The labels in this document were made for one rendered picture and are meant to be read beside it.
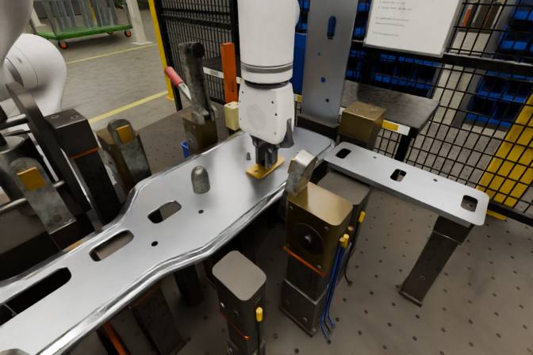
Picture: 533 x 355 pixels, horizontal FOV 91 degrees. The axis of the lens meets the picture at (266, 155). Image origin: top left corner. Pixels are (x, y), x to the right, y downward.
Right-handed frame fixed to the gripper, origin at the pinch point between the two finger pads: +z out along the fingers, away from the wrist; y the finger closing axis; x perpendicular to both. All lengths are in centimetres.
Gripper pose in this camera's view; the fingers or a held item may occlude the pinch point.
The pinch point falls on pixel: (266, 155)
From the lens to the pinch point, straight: 52.2
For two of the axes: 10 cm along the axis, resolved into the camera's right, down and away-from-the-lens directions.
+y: 7.6, 3.7, -5.4
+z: 0.0, 8.3, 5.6
